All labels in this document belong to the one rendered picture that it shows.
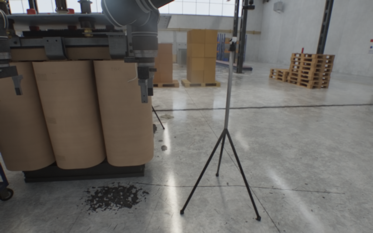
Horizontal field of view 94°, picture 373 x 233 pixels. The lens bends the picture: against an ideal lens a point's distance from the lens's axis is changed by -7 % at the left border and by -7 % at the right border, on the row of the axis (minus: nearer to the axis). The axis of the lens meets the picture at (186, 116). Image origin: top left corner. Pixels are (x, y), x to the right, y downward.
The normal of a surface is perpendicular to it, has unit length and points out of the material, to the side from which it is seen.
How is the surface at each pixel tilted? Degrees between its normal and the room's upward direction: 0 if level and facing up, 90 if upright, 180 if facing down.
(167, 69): 90
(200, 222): 0
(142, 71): 90
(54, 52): 90
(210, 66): 90
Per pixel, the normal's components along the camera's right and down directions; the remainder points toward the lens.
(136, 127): 0.37, 0.32
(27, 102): 0.83, 0.20
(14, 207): 0.01, -0.94
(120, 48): 0.14, 0.33
